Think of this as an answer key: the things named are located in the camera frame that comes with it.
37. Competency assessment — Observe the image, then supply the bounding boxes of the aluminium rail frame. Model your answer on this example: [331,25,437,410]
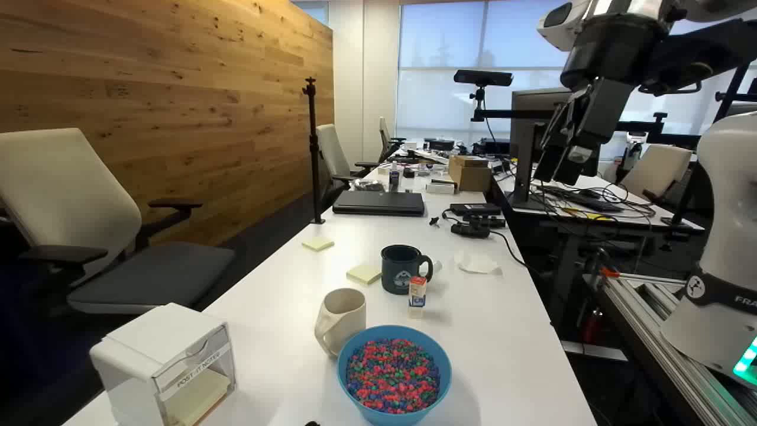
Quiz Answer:
[598,271,757,426]

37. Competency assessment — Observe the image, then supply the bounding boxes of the colourful beads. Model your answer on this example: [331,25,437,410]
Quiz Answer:
[344,338,442,417]

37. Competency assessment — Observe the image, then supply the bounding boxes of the black tripod pole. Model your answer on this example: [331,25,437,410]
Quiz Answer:
[300,77,327,228]

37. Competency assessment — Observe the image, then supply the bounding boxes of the white office chair grey seat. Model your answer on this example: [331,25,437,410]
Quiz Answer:
[0,125,237,318]

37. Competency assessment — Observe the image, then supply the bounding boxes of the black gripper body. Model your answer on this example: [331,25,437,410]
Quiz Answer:
[560,13,673,92]

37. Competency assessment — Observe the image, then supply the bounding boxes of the yellow sticky note pad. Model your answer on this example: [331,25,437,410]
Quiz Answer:
[344,264,384,287]
[300,234,337,254]

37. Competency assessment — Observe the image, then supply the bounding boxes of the white round lid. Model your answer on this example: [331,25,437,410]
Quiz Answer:
[457,248,505,278]

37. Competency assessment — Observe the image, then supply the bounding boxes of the black horizontal camera boom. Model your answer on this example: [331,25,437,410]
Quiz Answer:
[468,104,673,136]

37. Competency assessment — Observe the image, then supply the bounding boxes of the beige office chair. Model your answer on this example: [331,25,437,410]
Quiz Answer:
[617,143,694,203]

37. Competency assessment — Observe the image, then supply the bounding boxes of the black bar camera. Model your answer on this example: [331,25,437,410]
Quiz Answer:
[453,68,517,90]

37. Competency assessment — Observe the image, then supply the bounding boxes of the light grey office chair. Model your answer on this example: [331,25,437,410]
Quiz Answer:
[314,123,381,191]

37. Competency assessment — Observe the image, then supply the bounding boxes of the white dispenser box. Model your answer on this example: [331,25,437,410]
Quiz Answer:
[88,303,239,426]

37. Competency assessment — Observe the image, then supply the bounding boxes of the cream ceramic mug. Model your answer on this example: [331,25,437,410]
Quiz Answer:
[312,287,369,359]

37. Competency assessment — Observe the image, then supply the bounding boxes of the black laptop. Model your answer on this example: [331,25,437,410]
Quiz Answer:
[331,189,429,217]

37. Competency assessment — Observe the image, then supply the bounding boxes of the grey computer monitor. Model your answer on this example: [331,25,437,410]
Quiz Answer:
[508,87,575,209]

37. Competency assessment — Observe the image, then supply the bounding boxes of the black table cable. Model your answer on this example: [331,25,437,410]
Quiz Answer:
[487,228,528,271]

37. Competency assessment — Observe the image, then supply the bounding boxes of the black cluttered desk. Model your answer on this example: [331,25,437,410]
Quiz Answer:
[489,169,707,333]

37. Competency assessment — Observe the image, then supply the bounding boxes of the yellow sticky notes stack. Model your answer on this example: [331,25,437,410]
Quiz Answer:
[164,367,232,426]

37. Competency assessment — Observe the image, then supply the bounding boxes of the blue bowl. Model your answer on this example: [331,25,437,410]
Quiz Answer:
[337,324,455,426]

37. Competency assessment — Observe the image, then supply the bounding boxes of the cardboard box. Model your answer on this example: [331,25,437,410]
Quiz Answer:
[448,154,493,195]

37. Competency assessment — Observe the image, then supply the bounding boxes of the dark blue speckled mug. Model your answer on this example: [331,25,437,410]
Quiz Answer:
[378,242,436,298]

